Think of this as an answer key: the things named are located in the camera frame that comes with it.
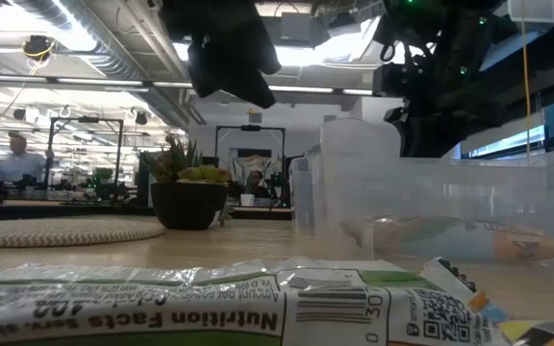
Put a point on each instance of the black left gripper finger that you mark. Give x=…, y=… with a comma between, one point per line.
x=248, y=81
x=204, y=72

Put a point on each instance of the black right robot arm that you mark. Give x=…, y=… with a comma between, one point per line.
x=450, y=29

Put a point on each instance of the white granola bar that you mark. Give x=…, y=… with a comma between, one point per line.
x=161, y=307

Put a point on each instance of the blue granola bar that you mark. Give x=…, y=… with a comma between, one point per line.
x=541, y=331

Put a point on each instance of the person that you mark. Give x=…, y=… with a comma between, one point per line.
x=17, y=165
x=257, y=185

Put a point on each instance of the clear plastic container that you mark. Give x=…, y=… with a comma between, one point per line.
x=349, y=168
x=498, y=197

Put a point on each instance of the white cup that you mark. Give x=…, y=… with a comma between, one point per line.
x=247, y=200

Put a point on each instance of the succulent plant in black pot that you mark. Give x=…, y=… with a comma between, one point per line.
x=188, y=202

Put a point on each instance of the round clear plate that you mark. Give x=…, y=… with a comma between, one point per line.
x=56, y=233

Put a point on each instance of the black metal stand frame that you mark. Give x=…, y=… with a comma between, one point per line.
x=84, y=120
x=250, y=128

